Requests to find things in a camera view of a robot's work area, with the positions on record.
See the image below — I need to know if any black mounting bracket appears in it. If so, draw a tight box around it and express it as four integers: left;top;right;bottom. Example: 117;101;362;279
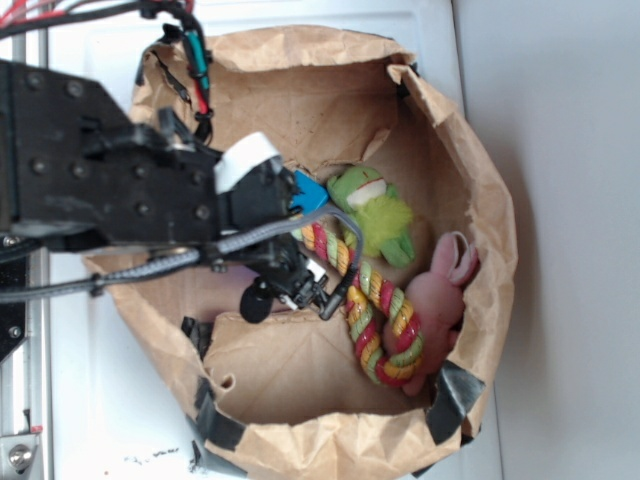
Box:
1;257;29;362

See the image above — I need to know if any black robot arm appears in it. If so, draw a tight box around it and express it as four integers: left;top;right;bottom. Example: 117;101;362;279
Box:
1;61;340;323

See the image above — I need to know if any grey braided cable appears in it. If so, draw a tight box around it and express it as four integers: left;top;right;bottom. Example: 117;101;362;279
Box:
0;205;364;321

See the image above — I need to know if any brown paper bag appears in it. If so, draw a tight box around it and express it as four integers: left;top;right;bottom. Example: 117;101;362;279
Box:
111;26;518;479

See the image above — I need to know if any multicolour twisted rope toy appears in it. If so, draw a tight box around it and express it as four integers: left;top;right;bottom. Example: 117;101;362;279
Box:
292;221;425;387

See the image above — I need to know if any blue rectangular block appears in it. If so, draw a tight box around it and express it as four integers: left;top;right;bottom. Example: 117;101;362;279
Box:
291;171;329;215

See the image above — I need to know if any aluminium frame rail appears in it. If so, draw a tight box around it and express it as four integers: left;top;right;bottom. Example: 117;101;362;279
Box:
1;30;54;479

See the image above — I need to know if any green plush frog toy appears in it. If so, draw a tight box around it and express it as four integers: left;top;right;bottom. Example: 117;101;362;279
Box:
326;166;415;268

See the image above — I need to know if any red green wire bundle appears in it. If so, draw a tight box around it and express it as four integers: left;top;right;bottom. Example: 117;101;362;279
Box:
0;0;216;144

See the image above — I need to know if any pink plush bunny toy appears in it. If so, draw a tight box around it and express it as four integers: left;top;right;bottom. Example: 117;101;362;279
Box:
402;232;479;396

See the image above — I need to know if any white plastic tray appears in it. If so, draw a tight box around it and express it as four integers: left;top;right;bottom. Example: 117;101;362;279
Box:
47;0;505;480

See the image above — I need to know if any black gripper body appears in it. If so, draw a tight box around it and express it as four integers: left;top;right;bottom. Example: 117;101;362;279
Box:
212;132;331;324

